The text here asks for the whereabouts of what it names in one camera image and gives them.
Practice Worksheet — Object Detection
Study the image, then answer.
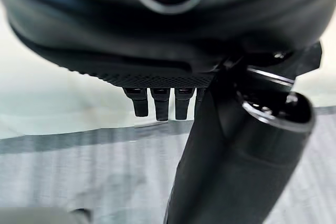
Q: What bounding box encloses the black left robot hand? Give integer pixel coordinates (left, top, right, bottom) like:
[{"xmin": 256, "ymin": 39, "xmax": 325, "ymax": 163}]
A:
[{"xmin": 0, "ymin": 0, "xmax": 336, "ymax": 224}]

